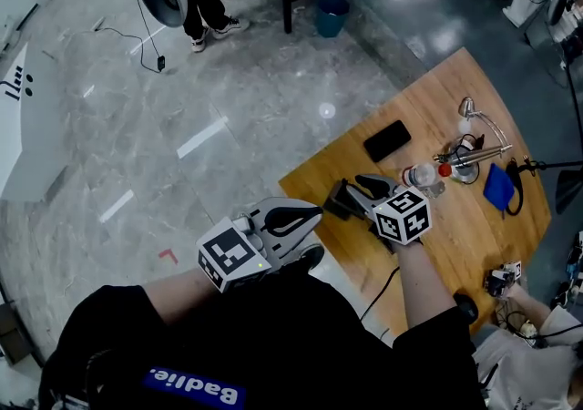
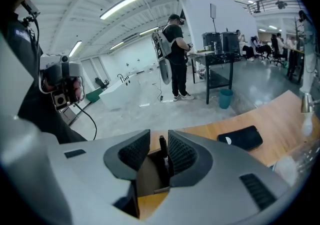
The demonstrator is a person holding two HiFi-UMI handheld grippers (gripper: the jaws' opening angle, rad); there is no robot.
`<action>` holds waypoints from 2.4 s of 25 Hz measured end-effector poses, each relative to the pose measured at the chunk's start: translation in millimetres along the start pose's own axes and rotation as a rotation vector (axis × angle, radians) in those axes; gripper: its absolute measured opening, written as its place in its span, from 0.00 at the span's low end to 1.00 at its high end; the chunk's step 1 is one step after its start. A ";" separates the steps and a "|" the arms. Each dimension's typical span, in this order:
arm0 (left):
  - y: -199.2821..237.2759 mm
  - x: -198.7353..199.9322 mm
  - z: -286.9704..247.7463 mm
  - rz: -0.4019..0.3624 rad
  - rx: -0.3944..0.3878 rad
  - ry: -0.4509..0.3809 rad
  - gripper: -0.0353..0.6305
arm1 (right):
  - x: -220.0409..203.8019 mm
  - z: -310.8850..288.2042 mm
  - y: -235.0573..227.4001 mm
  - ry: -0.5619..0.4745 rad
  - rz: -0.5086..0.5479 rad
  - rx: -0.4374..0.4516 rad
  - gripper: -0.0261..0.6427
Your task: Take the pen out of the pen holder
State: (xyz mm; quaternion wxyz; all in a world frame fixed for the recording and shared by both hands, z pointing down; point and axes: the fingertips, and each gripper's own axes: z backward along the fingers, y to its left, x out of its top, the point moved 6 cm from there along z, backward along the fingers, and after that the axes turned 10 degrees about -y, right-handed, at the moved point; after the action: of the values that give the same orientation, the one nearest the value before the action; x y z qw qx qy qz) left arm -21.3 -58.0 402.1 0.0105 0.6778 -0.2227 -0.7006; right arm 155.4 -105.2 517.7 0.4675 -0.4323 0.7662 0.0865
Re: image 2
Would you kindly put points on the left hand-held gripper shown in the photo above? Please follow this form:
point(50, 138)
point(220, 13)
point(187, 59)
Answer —
point(56, 69)

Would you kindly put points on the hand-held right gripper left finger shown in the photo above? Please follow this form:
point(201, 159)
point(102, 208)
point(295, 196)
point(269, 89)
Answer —
point(95, 169)

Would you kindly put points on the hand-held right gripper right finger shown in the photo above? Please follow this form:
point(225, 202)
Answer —
point(220, 181)

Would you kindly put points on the brown cardboard box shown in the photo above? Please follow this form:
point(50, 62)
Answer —
point(150, 174)

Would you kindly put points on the black pen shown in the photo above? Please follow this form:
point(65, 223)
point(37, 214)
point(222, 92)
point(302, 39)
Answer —
point(163, 147)

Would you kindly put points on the person's left hand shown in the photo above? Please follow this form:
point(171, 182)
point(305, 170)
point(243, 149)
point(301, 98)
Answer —
point(77, 89)

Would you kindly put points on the ceiling tube light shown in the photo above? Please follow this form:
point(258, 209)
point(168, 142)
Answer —
point(75, 48)
point(148, 30)
point(121, 6)
point(116, 45)

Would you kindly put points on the black smartphone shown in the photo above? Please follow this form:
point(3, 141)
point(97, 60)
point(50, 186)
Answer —
point(241, 138)

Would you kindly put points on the white counter with faucet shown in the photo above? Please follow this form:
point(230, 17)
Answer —
point(117, 91)

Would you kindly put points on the clear bottle with red cap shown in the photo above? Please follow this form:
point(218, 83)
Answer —
point(292, 166)

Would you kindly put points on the blue waste bin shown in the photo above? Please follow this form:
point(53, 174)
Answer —
point(225, 99)

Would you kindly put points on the black side table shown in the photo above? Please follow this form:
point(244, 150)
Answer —
point(220, 61)

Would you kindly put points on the light panel on stand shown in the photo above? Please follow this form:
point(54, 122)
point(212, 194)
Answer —
point(213, 11)

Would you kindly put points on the black metal railing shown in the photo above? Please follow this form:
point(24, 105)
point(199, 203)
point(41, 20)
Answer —
point(272, 4)

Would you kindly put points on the black chest camera mount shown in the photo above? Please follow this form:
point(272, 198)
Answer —
point(31, 10)

